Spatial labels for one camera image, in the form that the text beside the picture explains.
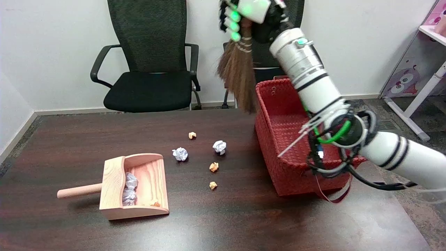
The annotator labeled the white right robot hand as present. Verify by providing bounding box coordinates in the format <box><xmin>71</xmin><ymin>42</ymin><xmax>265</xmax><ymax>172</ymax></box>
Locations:
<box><xmin>219</xmin><ymin>0</ymin><xmax>290</xmax><ymax>44</ymax></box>

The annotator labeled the brown straw whisk broom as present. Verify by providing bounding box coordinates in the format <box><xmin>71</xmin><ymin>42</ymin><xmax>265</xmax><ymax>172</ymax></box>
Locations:
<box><xmin>217</xmin><ymin>17</ymin><xmax>258</xmax><ymax>114</ymax></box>

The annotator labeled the black mesh office chair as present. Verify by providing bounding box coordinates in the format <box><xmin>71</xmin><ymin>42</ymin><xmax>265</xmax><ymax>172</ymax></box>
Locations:
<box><xmin>90</xmin><ymin>0</ymin><xmax>202</xmax><ymax>113</ymax></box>
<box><xmin>222</xmin><ymin>0</ymin><xmax>305</xmax><ymax>109</ymax></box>

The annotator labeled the red woven basket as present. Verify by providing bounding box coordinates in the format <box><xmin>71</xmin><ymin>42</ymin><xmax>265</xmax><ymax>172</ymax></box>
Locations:
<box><xmin>254</xmin><ymin>76</ymin><xmax>368</xmax><ymax>204</ymax></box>

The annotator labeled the pink owl print cabinet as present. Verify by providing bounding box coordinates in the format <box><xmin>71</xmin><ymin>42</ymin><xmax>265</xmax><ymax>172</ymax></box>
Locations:
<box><xmin>379</xmin><ymin>0</ymin><xmax>446</xmax><ymax>100</ymax></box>

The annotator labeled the grey floor vent grille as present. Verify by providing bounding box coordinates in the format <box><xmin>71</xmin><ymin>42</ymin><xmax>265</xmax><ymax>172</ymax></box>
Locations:
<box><xmin>375</xmin><ymin>120</ymin><xmax>400</xmax><ymax>132</ymax></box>

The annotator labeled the pink cup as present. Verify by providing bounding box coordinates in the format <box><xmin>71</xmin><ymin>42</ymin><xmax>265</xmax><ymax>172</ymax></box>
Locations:
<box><xmin>434</xmin><ymin>16</ymin><xmax>446</xmax><ymax>35</ymax></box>

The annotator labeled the white metal desk leg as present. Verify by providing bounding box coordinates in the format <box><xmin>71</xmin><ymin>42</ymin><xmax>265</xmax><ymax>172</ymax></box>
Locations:
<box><xmin>383</xmin><ymin>62</ymin><xmax>446</xmax><ymax>142</ymax></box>

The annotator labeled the wooden dustpan with handle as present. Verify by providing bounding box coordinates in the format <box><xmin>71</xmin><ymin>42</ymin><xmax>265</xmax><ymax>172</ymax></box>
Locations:
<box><xmin>57</xmin><ymin>153</ymin><xmax>170</xmax><ymax>221</ymax></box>

